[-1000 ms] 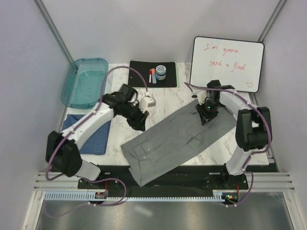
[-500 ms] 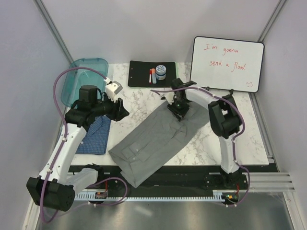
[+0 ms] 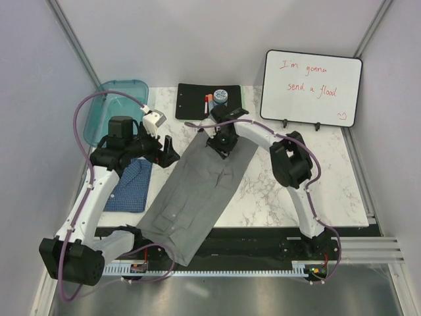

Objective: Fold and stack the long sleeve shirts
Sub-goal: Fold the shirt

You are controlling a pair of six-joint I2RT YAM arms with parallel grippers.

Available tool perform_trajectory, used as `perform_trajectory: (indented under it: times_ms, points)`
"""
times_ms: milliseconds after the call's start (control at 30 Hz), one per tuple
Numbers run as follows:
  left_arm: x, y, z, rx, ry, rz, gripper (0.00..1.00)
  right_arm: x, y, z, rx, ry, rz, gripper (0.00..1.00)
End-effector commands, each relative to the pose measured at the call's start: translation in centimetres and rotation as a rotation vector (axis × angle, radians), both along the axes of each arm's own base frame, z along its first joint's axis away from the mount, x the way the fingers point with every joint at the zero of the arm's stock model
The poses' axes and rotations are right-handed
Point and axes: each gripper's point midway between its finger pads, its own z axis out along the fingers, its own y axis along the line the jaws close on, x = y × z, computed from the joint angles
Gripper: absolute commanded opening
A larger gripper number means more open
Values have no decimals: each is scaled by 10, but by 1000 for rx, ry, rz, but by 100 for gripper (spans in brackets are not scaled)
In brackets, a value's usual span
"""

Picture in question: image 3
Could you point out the whiteboard with red writing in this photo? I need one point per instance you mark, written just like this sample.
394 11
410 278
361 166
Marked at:
310 88

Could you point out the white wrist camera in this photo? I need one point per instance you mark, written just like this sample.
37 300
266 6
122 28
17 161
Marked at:
211 132
152 121

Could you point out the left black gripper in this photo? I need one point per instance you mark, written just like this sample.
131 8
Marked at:
167 157

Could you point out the folded blue checked shirt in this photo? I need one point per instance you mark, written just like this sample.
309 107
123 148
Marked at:
130 194

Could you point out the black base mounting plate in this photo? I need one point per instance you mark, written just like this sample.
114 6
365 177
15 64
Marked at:
91 275

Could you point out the white slotted cable duct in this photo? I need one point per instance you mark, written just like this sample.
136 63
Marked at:
126 269

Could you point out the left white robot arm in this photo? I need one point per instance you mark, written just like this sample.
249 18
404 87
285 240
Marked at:
106 165

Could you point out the small blue lidded jar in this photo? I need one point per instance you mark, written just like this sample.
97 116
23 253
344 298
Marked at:
220 97

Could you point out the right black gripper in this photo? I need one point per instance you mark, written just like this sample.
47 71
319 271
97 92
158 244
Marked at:
223 149

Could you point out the aluminium frame rail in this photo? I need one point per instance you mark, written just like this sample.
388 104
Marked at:
371 250

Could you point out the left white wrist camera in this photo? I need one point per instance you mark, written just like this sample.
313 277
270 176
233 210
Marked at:
152 121

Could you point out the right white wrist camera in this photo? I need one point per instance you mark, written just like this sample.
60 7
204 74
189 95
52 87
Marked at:
211 132

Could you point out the black clipboard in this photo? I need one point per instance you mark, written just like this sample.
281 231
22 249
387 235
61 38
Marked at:
190 103

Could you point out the grey long sleeve shirt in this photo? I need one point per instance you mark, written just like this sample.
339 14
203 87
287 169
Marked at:
195 195

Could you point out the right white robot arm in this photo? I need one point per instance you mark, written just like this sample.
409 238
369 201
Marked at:
290 159

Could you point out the teal plastic bin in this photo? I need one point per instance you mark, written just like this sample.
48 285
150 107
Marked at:
103 107

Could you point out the red whiteboard marker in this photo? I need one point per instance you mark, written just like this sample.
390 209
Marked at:
206 107

